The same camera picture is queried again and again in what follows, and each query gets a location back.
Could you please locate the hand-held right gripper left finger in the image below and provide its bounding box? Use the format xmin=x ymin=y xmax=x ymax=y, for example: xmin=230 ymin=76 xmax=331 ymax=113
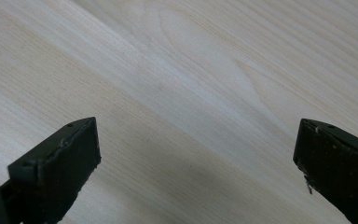
xmin=0 ymin=117 xmax=103 ymax=224

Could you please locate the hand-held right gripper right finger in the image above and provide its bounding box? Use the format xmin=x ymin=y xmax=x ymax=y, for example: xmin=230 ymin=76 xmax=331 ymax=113
xmin=293 ymin=118 xmax=358 ymax=224

